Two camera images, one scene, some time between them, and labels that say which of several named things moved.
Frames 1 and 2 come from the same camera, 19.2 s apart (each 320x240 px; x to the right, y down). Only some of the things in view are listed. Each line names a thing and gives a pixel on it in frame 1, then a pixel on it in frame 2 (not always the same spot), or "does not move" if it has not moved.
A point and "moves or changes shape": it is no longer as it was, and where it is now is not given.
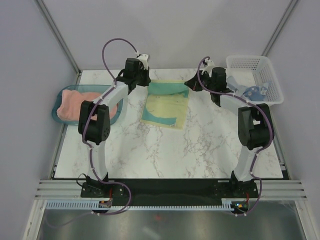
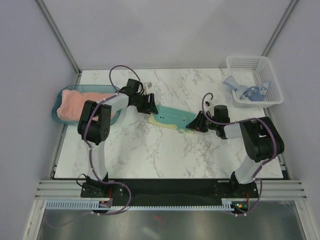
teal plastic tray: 98,89 does not move
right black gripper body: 205,80 to 207,124
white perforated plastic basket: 253,78 does not move
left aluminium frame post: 59,37 does not move
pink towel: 69,108 does not move
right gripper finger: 194,83 to 196,124
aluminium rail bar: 281,190 does not move
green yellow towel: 166,103 moves or changes shape
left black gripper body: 142,75 to 142,103
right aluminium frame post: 279,27 does not move
